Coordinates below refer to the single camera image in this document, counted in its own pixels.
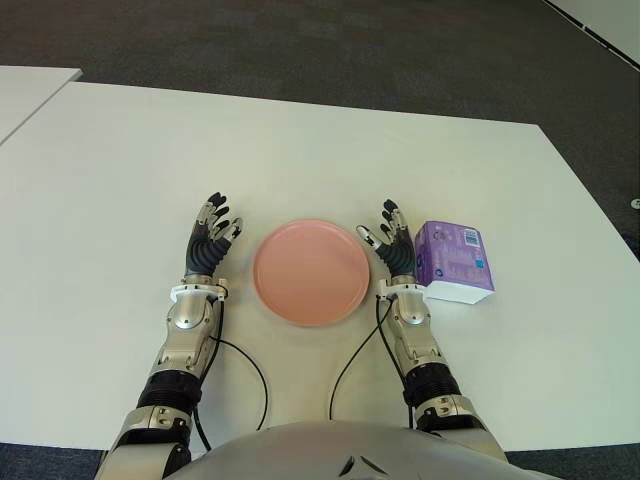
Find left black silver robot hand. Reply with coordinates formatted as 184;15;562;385
183;190;245;279

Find white side table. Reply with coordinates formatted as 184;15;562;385
0;65;83;146

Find purple tissue paper pack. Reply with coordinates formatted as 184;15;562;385
413;220;497;306

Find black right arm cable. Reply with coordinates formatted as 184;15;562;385
328;294;396;424

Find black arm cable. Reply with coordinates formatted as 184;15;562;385
328;294;396;424
192;294;270;449

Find silver robot torso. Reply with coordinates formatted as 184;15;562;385
164;417;551;480

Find pink round plate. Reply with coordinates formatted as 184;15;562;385
252;218;372;328

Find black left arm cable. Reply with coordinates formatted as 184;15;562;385
192;294;270;449

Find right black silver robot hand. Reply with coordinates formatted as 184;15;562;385
355;198;419;281

